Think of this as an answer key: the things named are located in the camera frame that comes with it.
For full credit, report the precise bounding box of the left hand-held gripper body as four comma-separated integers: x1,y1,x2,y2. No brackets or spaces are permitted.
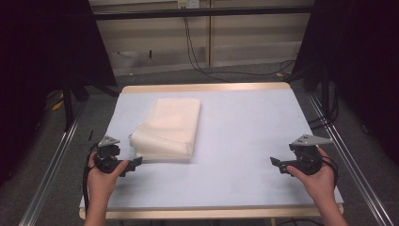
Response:
93,135,126,174

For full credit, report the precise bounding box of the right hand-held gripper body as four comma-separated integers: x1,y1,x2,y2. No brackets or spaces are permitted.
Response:
289,134,334,176

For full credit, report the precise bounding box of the cream towel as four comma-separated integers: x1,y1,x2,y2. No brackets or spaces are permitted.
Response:
129,97,202,164

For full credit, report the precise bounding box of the person's right hand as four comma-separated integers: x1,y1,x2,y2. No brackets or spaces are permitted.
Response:
285,148,336,205

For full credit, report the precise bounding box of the person's left hand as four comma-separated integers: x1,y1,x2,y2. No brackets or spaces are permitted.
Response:
87,152,130,202

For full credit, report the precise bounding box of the light blue table mat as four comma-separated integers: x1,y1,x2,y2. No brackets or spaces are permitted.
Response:
79,89,344,210

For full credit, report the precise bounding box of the black metal stand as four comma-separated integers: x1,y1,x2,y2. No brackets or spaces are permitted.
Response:
283,60,331,121
60,74,120,133

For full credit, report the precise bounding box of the wooden table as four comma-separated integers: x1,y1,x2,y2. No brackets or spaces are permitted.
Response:
78,82,344,220

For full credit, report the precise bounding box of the black curtain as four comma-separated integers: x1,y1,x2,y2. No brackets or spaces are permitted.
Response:
294,0,399,166
0,0,118,189

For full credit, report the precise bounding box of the black horizontal bar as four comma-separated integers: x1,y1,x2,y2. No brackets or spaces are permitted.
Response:
92,5,315,22

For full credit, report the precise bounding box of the right hand-held gripper black cable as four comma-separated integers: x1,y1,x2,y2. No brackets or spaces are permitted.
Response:
319,154,341,186

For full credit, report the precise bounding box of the bundle of black cables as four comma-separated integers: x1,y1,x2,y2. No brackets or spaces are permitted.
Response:
308,88,341,132

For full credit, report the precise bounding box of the metal floor rail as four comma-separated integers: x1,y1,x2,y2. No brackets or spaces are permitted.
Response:
18,103,87,226
306,92,395,226

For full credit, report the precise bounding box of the long black floor cable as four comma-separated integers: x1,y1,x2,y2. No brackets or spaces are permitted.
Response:
183,15,296,84

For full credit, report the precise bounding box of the white wall outlet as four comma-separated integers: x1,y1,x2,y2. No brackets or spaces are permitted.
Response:
177,0,201,9

